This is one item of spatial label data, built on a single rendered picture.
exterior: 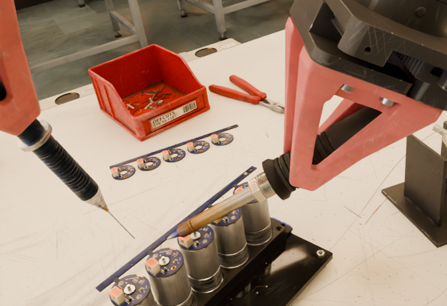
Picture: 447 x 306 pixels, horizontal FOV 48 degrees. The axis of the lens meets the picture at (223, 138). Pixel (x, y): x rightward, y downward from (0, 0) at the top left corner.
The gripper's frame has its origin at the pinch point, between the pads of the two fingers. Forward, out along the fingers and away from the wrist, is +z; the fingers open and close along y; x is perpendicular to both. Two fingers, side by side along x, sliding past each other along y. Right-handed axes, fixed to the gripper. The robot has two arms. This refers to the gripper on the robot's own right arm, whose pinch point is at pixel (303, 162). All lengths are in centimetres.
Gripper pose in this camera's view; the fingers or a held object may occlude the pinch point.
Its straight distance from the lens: 27.9
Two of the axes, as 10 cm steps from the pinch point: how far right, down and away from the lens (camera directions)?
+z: -3.6, 8.1, 4.7
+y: 0.4, 5.2, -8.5
